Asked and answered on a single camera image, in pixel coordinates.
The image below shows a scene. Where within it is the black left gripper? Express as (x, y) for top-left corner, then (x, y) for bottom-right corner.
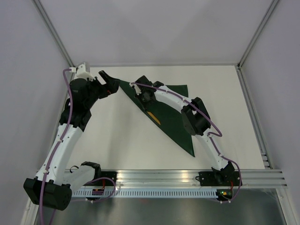
(84, 71), (120, 109)

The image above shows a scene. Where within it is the dark green cloth napkin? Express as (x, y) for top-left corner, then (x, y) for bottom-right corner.
(120, 81), (195, 157)

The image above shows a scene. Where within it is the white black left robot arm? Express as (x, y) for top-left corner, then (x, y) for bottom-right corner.
(23, 71), (120, 210)

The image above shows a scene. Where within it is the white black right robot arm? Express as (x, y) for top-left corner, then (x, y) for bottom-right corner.
(130, 76), (235, 186)

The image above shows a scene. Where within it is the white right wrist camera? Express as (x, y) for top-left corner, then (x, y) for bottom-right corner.
(129, 82), (143, 96)

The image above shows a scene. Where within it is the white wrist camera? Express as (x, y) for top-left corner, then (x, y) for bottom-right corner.
(75, 62), (94, 80)
(129, 82), (143, 96)

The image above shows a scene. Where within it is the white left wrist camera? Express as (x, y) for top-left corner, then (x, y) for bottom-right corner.
(75, 62), (94, 80)

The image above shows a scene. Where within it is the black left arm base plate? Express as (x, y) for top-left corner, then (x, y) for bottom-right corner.
(92, 171), (118, 187)

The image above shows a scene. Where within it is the white slotted cable duct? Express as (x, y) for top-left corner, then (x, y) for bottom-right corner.
(72, 187), (217, 198)

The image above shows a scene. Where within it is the aluminium right side rail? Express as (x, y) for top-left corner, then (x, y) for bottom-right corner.
(235, 64), (273, 169)

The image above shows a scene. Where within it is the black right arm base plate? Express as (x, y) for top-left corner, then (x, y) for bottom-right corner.
(195, 171), (240, 187)

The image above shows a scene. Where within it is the aluminium left frame post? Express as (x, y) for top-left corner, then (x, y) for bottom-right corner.
(31, 0), (74, 67)

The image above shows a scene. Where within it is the aluminium frame post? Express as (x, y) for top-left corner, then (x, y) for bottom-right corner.
(236, 0), (281, 70)
(31, 0), (74, 67)

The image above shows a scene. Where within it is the aluminium front rail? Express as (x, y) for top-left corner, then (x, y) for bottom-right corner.
(114, 169), (287, 189)

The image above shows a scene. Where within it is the aluminium right frame post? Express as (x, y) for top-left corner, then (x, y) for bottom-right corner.
(236, 0), (281, 70)

